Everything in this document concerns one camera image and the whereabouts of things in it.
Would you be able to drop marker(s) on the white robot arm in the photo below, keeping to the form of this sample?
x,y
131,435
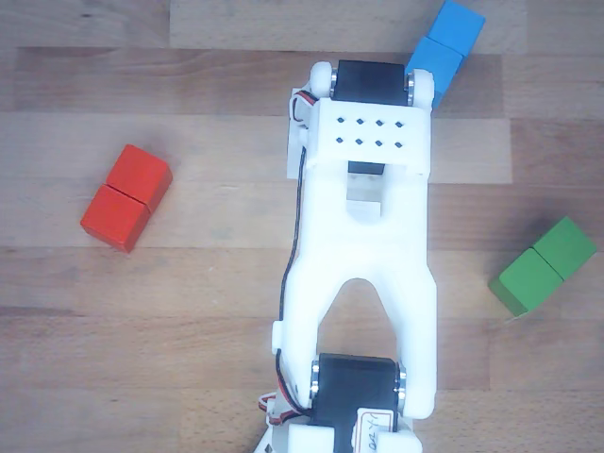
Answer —
x,y
368,245

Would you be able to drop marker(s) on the long green block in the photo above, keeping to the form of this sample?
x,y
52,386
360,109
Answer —
x,y
538,273

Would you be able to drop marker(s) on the long blue block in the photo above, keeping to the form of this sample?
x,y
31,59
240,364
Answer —
x,y
458,28

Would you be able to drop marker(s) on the white handwritten servo label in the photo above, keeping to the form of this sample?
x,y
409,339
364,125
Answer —
x,y
375,431

